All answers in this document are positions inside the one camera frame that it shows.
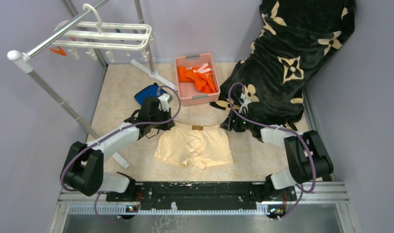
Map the cream boxer underwear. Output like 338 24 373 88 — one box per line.
154 121 234 169

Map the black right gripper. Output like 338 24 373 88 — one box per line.
220 108 255 132

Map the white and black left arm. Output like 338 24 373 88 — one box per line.
60 94 175 201

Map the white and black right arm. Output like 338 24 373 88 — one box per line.
220 102 334 200

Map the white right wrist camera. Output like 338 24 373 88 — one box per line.
239 93 252 115

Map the blue folded cloth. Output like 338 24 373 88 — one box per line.
134 83 159 106

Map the orange garment in basket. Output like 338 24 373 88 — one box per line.
177 66 217 94

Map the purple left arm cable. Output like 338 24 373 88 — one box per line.
60 85 182 224

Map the orange clothes peg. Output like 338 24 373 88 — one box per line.
49 46 67 56

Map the pink plastic basket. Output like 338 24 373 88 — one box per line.
175 53 220 106

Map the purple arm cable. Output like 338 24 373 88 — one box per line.
228 82 317 221
60 85 182 224

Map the black floral blanket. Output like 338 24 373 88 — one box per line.
211 0 357 130

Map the white plastic clip hanger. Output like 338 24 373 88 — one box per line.
52 3 155 63

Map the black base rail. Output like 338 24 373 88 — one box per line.
106 182 297 211

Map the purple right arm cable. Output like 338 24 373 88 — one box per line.
228 82 317 221

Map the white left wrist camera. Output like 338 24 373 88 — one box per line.
157 93 173 112

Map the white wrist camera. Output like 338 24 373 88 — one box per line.
239 93 252 115
157 93 173 112

